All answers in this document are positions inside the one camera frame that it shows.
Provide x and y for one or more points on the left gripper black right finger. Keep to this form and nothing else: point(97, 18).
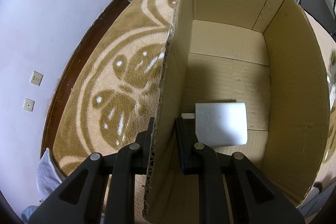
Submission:
point(229, 188)

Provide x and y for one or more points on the beige brown patterned rug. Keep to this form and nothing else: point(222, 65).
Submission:
point(117, 91)

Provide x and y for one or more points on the white power adapter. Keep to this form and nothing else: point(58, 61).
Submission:
point(219, 124)

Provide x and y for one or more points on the upper wall socket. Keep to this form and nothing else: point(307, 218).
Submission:
point(36, 78)

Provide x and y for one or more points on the wall socket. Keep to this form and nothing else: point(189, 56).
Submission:
point(28, 104)
point(36, 78)

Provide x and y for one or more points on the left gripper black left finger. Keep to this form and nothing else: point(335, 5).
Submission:
point(101, 189)

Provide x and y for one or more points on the lower wall socket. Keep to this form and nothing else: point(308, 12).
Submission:
point(28, 104)

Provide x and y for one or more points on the brown cardboard box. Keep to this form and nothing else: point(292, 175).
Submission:
point(263, 53)

